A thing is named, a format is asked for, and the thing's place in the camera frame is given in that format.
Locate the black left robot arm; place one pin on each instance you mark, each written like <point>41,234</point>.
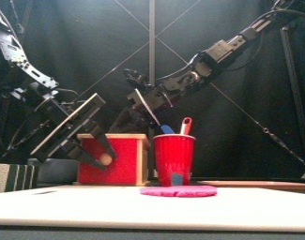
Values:
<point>16,59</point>

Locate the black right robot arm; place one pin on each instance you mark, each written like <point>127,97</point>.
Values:
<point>208,62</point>

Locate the round wooden drawer knob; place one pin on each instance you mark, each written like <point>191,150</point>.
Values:
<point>106,159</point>

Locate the red wooden drawer box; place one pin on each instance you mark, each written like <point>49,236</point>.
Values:
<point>124,162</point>

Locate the dark grey bowl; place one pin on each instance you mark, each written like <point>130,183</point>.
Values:
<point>53,171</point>

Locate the flat pink dough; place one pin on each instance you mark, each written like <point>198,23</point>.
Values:
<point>178,191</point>

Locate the blue toy utensil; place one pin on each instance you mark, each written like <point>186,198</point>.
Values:
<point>167,129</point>

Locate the red and white toy utensil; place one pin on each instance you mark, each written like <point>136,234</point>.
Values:
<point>186,125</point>

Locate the red plastic cup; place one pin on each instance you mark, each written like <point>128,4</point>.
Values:
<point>174,162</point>

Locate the green striped box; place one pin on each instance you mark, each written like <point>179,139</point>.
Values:
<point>9,178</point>

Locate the white cutting board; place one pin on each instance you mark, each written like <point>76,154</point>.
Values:
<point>151,209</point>

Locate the flat wooden tray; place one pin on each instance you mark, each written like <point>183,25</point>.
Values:
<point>258,185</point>

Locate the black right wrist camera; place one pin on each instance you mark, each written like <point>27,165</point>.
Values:
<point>136,78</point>

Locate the grey vertical frame pole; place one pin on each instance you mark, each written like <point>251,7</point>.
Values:
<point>151,40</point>

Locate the black slanted frame strut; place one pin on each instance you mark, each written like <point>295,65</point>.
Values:
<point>293,87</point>

